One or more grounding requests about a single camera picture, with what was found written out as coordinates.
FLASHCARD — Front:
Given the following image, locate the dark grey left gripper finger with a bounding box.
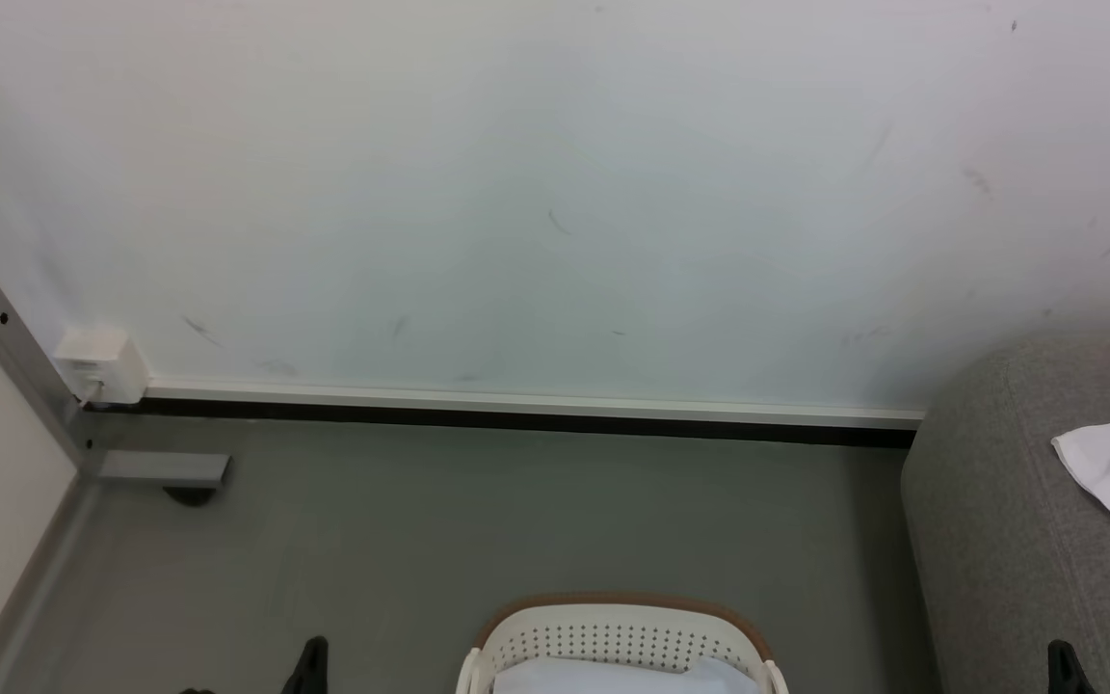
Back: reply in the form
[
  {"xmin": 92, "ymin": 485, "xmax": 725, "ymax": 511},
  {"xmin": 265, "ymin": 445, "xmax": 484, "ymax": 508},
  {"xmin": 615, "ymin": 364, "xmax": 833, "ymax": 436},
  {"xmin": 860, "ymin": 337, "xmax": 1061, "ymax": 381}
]
[{"xmin": 280, "ymin": 635, "xmax": 330, "ymax": 694}]

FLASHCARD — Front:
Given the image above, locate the white wall socket box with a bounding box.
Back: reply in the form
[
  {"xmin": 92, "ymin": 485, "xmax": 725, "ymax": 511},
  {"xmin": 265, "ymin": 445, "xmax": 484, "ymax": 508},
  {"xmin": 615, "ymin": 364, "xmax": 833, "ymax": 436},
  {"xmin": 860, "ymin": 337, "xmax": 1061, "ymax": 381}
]
[{"xmin": 53, "ymin": 329, "xmax": 150, "ymax": 406}]

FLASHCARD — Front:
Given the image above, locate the white and black baseboard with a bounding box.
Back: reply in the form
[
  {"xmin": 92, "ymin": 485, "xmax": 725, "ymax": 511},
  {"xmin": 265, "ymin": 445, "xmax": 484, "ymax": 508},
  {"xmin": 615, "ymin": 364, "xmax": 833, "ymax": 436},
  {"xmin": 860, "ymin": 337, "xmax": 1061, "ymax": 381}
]
[{"xmin": 83, "ymin": 380, "xmax": 928, "ymax": 448}]

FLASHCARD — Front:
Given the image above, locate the pale blue garment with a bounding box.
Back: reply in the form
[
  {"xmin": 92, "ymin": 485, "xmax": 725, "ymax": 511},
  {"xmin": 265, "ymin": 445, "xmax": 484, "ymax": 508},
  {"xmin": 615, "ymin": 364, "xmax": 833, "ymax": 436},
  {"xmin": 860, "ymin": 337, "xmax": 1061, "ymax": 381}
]
[{"xmin": 491, "ymin": 656, "xmax": 760, "ymax": 694}]

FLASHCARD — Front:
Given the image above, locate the cream perforated laundry basket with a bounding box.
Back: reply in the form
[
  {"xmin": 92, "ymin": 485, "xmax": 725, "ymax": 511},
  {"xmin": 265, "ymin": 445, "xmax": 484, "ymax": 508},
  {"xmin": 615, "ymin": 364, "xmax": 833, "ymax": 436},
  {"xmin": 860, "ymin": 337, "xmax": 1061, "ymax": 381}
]
[{"xmin": 455, "ymin": 593, "xmax": 790, "ymax": 694}]

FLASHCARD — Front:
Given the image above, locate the grey metal frame leg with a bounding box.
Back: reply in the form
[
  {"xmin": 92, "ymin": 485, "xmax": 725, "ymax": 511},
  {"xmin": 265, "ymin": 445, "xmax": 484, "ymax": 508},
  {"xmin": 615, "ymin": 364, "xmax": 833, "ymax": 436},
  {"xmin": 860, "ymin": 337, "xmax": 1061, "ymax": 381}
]
[{"xmin": 0, "ymin": 274, "xmax": 231, "ymax": 486}]

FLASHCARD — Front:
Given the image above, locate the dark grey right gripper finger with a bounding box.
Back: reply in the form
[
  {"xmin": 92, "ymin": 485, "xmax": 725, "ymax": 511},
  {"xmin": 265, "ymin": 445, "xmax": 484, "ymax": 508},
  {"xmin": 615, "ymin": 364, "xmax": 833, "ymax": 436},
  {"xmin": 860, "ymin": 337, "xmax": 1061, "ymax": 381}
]
[{"xmin": 1046, "ymin": 639, "xmax": 1097, "ymax": 694}]

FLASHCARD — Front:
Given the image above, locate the grey fabric sofa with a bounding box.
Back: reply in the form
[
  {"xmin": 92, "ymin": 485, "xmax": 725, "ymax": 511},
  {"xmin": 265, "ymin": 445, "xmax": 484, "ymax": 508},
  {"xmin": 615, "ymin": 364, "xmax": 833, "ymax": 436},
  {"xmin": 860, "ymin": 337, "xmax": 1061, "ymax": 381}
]
[{"xmin": 900, "ymin": 332, "xmax": 1110, "ymax": 694}]

